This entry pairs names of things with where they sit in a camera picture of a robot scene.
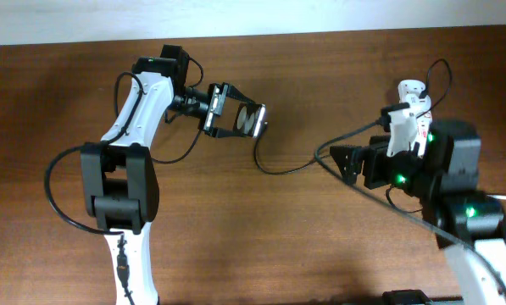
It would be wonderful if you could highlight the white power strip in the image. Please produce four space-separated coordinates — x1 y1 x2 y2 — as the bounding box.
398 80 432 158

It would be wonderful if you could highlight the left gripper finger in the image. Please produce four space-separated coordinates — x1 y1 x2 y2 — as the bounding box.
214 127 250 138
226 84 255 104

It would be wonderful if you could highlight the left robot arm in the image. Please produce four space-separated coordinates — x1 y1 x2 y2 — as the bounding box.
81 45 267 304

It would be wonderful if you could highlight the black smartphone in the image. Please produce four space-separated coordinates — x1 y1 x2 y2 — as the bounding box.
233 103 266 138

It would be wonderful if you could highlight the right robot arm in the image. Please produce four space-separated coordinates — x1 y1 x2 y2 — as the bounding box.
325 119 506 304

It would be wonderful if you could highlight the black charging cable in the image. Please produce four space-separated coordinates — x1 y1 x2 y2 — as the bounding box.
253 58 453 176

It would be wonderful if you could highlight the white charger plug adapter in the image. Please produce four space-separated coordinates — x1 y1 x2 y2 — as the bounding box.
400 93 431 116

